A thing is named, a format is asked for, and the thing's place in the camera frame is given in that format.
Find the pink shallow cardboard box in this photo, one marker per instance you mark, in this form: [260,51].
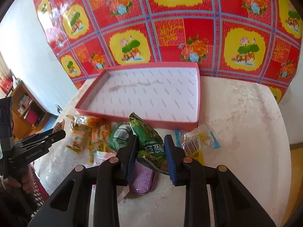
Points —
[165,95]

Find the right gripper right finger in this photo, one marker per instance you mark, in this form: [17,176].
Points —
[185,171]

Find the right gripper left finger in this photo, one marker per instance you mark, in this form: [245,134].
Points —
[114,172]

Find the person's left hand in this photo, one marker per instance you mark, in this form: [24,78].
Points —
[27,182]

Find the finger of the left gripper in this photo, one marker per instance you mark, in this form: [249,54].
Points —
[34,139]

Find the green peas snack bag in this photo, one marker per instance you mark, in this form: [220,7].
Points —
[120,136]

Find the purple lidded jelly cup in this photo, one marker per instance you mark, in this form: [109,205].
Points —
[142,180]

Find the white red jelly pouch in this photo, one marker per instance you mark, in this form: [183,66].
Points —
[100,157]

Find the dark green pea snack packet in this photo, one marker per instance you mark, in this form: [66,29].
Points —
[151,151]

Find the red floral wall sheet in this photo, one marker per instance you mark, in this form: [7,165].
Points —
[252,40]

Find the clear blue-edged cracker packet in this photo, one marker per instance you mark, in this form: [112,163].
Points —
[196,140]

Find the orange biscuit snack packet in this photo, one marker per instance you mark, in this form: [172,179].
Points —
[88,132]

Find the wooden bookshelf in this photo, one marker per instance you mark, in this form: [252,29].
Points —
[29,116]

